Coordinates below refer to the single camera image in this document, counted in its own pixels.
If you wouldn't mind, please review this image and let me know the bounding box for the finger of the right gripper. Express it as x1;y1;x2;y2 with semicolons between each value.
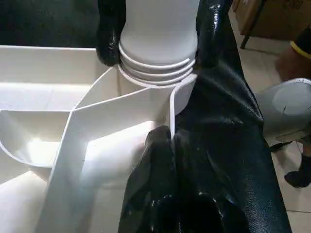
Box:
96;0;128;67
194;0;234;68

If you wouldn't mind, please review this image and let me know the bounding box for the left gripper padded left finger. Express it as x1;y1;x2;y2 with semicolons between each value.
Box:
118;125;176;233

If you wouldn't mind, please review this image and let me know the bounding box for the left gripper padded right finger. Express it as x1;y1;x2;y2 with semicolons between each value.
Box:
174;129;253;233

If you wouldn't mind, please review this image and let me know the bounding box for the white plastic table leg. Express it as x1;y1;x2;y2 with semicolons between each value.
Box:
118;0;200;88

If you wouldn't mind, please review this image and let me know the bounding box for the white plastic table top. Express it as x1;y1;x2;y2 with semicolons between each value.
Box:
0;45;199;233

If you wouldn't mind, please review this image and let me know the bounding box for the black metal rack leg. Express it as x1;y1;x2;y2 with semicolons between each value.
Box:
240;19;258;50

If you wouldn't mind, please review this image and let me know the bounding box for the brown cardboard box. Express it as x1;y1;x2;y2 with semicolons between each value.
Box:
233;0;311;42

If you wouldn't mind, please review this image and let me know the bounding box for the black work mat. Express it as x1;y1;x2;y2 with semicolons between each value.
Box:
0;0;292;233

